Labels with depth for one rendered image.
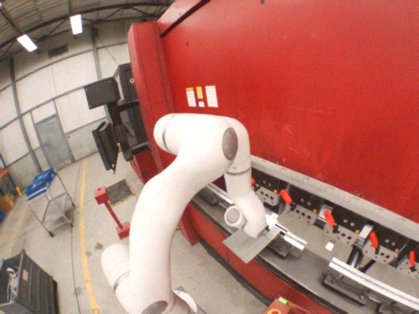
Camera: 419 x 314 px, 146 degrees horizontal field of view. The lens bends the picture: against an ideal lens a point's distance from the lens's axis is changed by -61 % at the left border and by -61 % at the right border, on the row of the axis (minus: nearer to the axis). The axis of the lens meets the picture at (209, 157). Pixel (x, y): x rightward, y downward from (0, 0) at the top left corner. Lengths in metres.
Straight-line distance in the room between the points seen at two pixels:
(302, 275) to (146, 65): 1.60
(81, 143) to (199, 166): 7.38
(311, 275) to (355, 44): 0.97
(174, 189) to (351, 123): 0.48
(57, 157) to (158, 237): 7.61
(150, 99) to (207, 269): 1.73
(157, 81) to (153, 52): 0.23
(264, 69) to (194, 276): 1.87
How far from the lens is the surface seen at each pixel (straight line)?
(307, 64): 0.54
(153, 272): 0.36
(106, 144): 1.40
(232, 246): 0.87
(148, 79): 1.24
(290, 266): 0.98
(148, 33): 1.33
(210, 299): 1.81
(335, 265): 0.95
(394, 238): 0.71
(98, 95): 1.35
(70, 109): 7.51
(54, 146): 7.77
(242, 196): 0.55
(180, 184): 0.29
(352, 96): 0.51
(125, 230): 2.53
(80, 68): 7.64
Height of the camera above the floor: 1.74
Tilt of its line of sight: 26 degrees down
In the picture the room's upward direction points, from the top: 9 degrees counter-clockwise
